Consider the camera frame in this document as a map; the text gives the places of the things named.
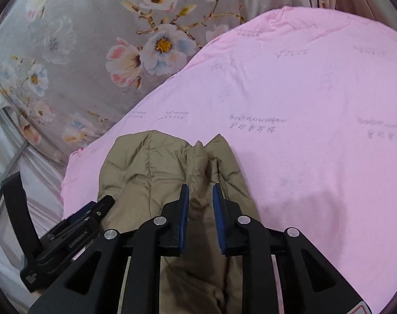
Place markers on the pink blanket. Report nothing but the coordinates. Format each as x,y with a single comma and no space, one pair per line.
299,121

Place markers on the white satin cloth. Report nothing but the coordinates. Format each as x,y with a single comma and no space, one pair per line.
22,202

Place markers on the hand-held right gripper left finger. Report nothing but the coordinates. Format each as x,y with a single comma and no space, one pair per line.
184,216

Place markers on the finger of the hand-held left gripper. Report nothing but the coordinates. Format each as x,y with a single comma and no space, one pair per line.
98,207

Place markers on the khaki padded jacket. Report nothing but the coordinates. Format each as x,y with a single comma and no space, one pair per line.
159,176

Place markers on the grey floral bedsheet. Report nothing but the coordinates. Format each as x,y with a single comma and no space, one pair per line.
87,39

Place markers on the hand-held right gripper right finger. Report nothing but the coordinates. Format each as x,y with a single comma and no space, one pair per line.
218,216

